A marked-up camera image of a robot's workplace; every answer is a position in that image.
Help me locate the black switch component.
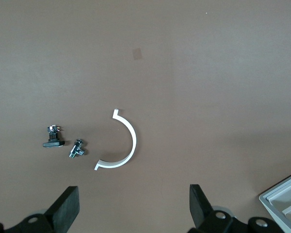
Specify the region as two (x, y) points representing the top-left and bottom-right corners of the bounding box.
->
(42, 125), (65, 148)

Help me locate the white half ring clamp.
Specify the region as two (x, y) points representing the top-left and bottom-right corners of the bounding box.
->
(94, 109), (137, 171)

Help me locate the white drawer cabinet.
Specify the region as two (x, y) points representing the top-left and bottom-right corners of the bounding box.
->
(259, 169), (291, 233)

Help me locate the transparent tape patch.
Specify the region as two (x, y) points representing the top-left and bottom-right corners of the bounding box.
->
(131, 48), (143, 60)

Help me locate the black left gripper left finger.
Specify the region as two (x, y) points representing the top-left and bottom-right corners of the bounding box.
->
(0, 186), (81, 233)

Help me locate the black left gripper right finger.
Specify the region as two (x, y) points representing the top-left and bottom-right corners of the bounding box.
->
(187, 184), (285, 233)

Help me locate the small metal valve fitting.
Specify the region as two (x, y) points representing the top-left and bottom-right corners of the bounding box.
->
(69, 138), (87, 159)

